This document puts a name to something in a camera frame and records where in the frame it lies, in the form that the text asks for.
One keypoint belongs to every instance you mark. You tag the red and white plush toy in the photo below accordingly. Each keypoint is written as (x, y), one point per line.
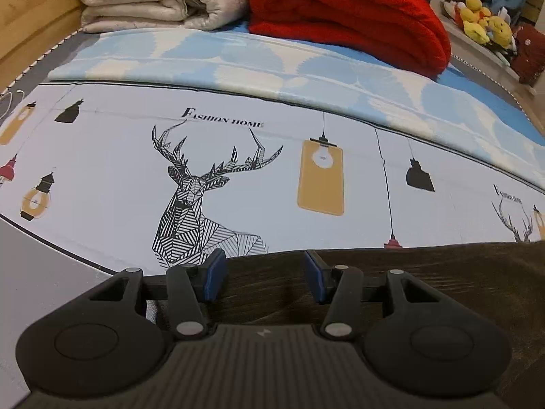
(451, 7)

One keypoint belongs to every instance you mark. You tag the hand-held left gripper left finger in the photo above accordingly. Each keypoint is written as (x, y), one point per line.
(216, 273)

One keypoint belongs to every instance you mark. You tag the dark red plush toy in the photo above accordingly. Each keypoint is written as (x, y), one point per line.
(530, 55)

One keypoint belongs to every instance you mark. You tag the white folded blanket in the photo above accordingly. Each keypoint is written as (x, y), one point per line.
(149, 0)

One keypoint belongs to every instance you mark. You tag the red folded blanket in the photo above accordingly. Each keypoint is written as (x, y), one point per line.
(340, 12)

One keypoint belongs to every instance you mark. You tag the wooden bed board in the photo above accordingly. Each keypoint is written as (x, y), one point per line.
(30, 8)

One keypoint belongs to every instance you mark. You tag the deer and lamp printed sheet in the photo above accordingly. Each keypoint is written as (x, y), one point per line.
(106, 157)

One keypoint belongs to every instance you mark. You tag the yellow plush toy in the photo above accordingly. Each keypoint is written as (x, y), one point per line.
(473, 5)
(476, 32)
(501, 30)

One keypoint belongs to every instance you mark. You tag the blue leaf pattern sheet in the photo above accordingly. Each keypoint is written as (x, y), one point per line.
(255, 59)

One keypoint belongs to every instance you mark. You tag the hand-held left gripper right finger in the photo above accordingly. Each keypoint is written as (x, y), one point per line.
(314, 275)

